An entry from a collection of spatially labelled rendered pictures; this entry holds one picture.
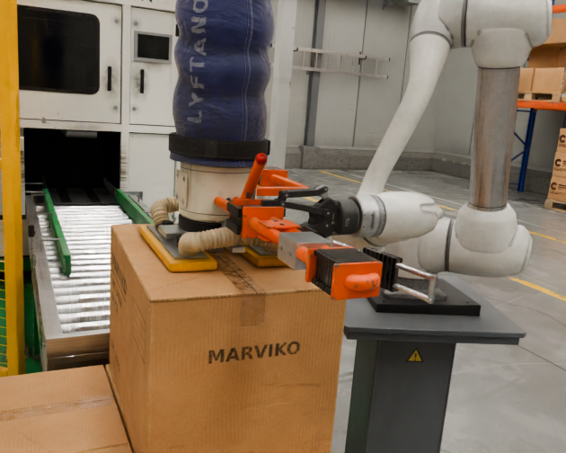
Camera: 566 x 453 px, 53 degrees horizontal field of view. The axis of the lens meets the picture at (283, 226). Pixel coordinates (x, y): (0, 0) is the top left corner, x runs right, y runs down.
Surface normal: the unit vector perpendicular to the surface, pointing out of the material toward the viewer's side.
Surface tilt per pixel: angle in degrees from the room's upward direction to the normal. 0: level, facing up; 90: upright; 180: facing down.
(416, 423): 90
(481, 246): 99
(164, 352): 90
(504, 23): 106
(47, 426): 0
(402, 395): 90
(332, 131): 90
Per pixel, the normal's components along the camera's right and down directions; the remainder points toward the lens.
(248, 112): 0.69, 0.04
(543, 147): -0.90, 0.03
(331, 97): 0.42, 0.22
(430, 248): -0.33, 0.18
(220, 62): 0.08, -0.11
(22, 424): 0.07, -0.97
